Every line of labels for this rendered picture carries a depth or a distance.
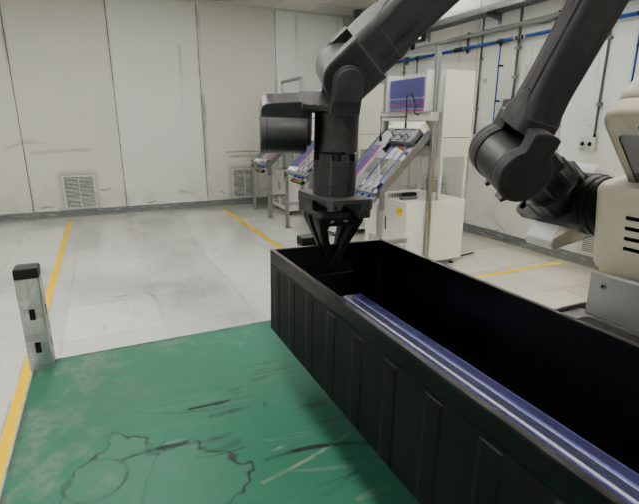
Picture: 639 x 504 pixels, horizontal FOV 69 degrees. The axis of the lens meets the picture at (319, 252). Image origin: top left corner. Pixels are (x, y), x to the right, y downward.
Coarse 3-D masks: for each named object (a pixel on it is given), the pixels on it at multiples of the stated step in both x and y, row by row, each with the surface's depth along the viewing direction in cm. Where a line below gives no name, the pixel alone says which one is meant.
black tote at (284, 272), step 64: (320, 256) 63; (384, 256) 66; (320, 320) 47; (448, 320) 54; (512, 320) 46; (576, 320) 39; (320, 384) 49; (384, 384) 37; (448, 384) 30; (512, 384) 46; (576, 384) 40; (384, 448) 38; (448, 448) 30; (512, 448) 25
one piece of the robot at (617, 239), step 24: (576, 192) 65; (600, 192) 60; (624, 192) 57; (576, 216) 65; (600, 216) 61; (624, 216) 58; (600, 240) 62; (624, 240) 59; (600, 264) 63; (624, 264) 60
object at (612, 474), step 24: (384, 312) 57; (408, 336) 51; (432, 360) 46; (456, 360) 46; (480, 384) 42; (504, 408) 38; (528, 408) 38; (552, 432) 35; (576, 456) 33; (600, 456) 33; (600, 480) 30; (624, 480) 30
